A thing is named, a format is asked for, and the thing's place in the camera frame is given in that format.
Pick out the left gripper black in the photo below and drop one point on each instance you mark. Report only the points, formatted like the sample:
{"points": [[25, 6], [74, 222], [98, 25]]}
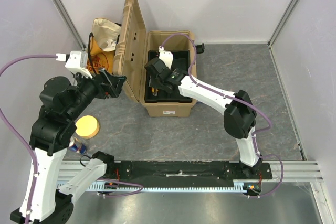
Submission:
{"points": [[105, 90]]}

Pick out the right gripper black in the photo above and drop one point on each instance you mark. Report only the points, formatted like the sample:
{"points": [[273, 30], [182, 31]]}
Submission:
{"points": [[155, 77]]}

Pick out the black toolbox tray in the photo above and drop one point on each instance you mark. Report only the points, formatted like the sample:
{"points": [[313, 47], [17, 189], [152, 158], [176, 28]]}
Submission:
{"points": [[181, 61]]}

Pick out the tan plastic toolbox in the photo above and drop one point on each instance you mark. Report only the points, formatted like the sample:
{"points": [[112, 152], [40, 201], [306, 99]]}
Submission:
{"points": [[137, 46]]}

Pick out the yellow black utility knife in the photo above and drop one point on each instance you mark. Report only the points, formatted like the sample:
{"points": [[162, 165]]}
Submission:
{"points": [[152, 84]]}

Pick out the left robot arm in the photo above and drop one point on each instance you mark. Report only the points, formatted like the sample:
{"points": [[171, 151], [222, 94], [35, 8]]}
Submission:
{"points": [[50, 138]]}

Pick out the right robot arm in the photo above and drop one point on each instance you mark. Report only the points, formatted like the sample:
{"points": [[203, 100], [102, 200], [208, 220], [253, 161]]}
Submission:
{"points": [[236, 108]]}

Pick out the orange paper shopping bag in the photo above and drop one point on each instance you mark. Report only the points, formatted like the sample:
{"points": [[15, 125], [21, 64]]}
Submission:
{"points": [[102, 43]]}

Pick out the round wooden disc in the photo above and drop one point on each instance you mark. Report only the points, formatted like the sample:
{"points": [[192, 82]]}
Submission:
{"points": [[87, 127]]}

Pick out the blue silver drink can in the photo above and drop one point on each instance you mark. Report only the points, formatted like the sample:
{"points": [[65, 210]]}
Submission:
{"points": [[76, 146]]}

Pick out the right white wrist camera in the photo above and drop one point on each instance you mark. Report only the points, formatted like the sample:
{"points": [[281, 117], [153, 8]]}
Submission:
{"points": [[166, 56]]}

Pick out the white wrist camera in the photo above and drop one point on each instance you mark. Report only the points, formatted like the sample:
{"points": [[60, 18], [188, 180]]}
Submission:
{"points": [[75, 62], [166, 56]]}

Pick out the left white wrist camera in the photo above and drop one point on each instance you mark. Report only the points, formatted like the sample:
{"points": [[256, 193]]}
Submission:
{"points": [[75, 62]]}

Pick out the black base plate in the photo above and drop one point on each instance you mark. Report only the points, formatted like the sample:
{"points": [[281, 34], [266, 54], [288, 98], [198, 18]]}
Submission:
{"points": [[222, 169]]}

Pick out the aluminium frame rail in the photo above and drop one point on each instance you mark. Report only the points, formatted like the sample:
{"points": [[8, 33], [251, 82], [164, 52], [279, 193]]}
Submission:
{"points": [[69, 23], [281, 24]]}

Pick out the slotted cable duct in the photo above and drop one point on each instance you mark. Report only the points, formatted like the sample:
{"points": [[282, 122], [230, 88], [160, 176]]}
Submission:
{"points": [[102, 186]]}

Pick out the right aluminium frame rail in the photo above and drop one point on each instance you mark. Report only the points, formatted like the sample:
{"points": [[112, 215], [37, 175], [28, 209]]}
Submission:
{"points": [[281, 24]]}

